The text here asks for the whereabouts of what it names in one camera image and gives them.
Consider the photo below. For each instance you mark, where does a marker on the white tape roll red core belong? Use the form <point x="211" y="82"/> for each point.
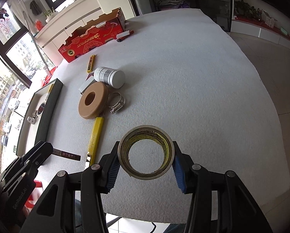
<point x="41" y="108"/>

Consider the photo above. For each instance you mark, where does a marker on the grey metal bracket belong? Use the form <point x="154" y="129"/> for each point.
<point x="31" y="119"/>

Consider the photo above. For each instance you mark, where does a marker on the white low cabinet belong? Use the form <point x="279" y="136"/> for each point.
<point x="62" y="26"/>

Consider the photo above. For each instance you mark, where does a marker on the white tape roll yellow core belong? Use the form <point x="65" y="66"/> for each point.
<point x="135" y="172"/>

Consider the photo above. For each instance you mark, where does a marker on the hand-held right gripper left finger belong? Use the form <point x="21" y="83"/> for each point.
<point x="111" y="172"/>

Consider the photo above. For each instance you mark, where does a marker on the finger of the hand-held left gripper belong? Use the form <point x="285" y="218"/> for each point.
<point x="39" y="148"/>
<point x="42" y="160"/>

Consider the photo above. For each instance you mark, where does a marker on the green houseplant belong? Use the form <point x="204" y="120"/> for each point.
<point x="248" y="9"/>

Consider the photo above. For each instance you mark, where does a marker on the red item on cabinet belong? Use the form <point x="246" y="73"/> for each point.
<point x="39" y="26"/>

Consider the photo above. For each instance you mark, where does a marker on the red plastic bucket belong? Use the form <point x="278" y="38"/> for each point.
<point x="49" y="75"/>

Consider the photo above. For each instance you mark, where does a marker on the red window sticker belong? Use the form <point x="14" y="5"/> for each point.
<point x="4" y="24"/>

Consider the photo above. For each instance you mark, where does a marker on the red cardboard box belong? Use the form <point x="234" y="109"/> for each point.
<point x="91" y="41"/>

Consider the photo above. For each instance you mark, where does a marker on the small yellow blade case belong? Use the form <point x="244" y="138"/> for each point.
<point x="91" y="63"/>

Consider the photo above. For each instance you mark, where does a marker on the large white plastic jar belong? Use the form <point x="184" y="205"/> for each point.
<point x="111" y="76"/>

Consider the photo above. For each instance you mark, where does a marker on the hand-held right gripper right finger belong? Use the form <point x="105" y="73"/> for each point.
<point x="179" y="174"/>

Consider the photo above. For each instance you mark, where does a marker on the white clip on box edge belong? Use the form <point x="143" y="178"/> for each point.
<point x="100" y="25"/>

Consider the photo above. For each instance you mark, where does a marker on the dark glass cabinet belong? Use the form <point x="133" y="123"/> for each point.
<point x="213" y="4"/>

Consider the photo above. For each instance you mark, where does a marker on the red plastic stool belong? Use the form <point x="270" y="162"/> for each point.
<point x="33" y="200"/>

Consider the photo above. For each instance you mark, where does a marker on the small potted plant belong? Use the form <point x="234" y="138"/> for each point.
<point x="49" y="16"/>

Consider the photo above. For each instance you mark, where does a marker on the dark green shallow tray box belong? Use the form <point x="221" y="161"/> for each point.
<point x="50" y="106"/>

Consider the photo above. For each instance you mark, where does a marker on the small white block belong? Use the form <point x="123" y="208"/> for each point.
<point x="125" y="32"/>

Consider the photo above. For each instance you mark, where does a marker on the red pen with white cap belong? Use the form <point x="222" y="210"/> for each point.
<point x="131" y="32"/>

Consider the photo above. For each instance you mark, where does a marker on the hanging dark garment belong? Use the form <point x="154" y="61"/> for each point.
<point x="35" y="7"/>

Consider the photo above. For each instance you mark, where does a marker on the yellow utility knife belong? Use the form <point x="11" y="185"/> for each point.
<point x="96" y="136"/>

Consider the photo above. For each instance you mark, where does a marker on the person's right leg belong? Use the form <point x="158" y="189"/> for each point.
<point x="176" y="228"/>

